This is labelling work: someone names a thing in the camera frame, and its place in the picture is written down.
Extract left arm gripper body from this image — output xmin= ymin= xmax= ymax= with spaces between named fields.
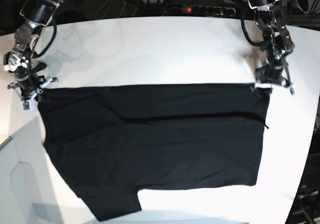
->
xmin=250 ymin=66 xmax=295 ymax=94

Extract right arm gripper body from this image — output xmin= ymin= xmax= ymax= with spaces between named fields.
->
xmin=7 ymin=75 xmax=58 ymax=102

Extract black T-shirt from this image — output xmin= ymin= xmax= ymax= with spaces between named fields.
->
xmin=38 ymin=84 xmax=270 ymax=221

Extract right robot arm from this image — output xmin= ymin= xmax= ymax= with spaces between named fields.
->
xmin=3 ymin=0 xmax=64 ymax=110

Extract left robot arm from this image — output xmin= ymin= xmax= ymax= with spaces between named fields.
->
xmin=241 ymin=0 xmax=295 ymax=95

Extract black power strip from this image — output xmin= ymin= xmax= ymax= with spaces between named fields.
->
xmin=170 ymin=5 xmax=237 ymax=18

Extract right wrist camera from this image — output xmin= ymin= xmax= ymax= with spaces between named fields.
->
xmin=20 ymin=99 xmax=35 ymax=111

